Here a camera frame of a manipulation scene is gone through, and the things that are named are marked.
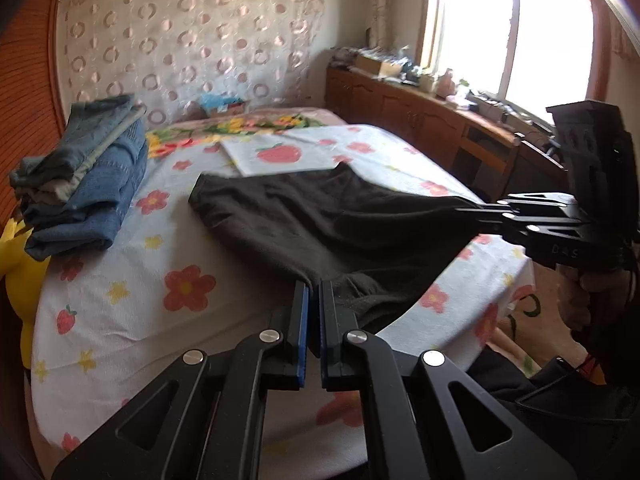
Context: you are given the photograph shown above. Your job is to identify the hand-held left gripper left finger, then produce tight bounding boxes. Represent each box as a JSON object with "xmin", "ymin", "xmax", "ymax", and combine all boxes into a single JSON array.
[{"xmin": 52, "ymin": 280, "xmax": 310, "ymax": 480}]

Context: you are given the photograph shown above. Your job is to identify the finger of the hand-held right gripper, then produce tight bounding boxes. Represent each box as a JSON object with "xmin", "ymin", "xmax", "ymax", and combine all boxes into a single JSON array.
[
  {"xmin": 492, "ymin": 192, "xmax": 583, "ymax": 217},
  {"xmin": 452, "ymin": 206, "xmax": 583, "ymax": 247}
]

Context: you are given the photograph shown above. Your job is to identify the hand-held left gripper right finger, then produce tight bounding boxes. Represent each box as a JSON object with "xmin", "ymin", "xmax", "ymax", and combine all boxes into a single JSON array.
[{"xmin": 319, "ymin": 279, "xmax": 578, "ymax": 480}]

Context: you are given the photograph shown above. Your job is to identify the black pants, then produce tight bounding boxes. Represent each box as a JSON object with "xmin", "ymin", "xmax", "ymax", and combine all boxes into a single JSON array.
[{"xmin": 189, "ymin": 162, "xmax": 506, "ymax": 336}]

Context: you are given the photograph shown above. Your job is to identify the person's right hand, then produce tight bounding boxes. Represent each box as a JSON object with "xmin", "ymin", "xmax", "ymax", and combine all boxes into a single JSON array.
[{"xmin": 556, "ymin": 260, "xmax": 640, "ymax": 333}]

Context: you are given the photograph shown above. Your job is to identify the white flower print blanket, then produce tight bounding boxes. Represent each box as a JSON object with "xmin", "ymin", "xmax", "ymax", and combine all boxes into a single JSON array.
[{"xmin": 27, "ymin": 122, "xmax": 536, "ymax": 461}]

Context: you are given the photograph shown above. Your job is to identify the long wooden cabinet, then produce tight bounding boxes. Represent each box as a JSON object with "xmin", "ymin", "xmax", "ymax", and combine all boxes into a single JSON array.
[{"xmin": 325, "ymin": 62, "xmax": 573, "ymax": 203}]

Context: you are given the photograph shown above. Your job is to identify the window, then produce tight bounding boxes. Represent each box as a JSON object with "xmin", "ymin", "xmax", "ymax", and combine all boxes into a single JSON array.
[{"xmin": 415, "ymin": 0, "xmax": 615, "ymax": 107}]

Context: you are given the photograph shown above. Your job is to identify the person's black clothing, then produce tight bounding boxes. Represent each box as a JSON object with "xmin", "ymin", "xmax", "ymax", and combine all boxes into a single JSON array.
[{"xmin": 467, "ymin": 347, "xmax": 640, "ymax": 480}]

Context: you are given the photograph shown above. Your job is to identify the floral bedsheet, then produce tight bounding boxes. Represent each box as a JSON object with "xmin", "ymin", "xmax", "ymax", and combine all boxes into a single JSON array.
[{"xmin": 145, "ymin": 106, "xmax": 568, "ymax": 378}]

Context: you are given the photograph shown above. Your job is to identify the open cardboard box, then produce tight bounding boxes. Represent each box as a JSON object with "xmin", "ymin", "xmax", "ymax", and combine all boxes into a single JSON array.
[{"xmin": 354, "ymin": 54, "xmax": 402, "ymax": 79}]

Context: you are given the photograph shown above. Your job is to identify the folded blue denim jeans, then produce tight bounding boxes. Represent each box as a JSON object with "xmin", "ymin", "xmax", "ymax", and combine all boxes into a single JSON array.
[
  {"xmin": 24, "ymin": 160, "xmax": 150, "ymax": 262},
  {"xmin": 22, "ymin": 130, "xmax": 150, "ymax": 223}
]

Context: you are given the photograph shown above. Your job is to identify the blue plastic bag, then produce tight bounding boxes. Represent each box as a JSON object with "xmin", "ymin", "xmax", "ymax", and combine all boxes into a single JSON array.
[{"xmin": 200, "ymin": 92, "xmax": 242, "ymax": 110}]

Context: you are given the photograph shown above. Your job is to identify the patterned window curtain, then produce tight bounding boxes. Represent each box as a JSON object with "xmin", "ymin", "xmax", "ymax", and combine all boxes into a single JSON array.
[{"xmin": 362, "ymin": 0, "xmax": 442, "ymax": 51}]

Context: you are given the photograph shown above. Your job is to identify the yellow plush toy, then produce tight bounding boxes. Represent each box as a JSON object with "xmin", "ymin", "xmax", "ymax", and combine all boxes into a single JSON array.
[{"xmin": 0, "ymin": 217, "xmax": 53, "ymax": 368}]

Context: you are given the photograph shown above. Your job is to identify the folded faded blue jeans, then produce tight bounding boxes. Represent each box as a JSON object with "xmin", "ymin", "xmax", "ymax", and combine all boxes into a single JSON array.
[{"xmin": 9, "ymin": 94, "xmax": 147, "ymax": 188}]

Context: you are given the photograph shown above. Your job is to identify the circle pattern curtain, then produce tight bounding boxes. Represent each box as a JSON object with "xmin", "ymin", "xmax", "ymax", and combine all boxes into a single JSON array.
[{"xmin": 57, "ymin": 0, "xmax": 382, "ymax": 128}]

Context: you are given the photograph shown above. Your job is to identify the wooden slatted wardrobe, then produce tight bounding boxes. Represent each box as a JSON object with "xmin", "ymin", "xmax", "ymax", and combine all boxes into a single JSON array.
[{"xmin": 0, "ymin": 0, "xmax": 67, "ymax": 233}]

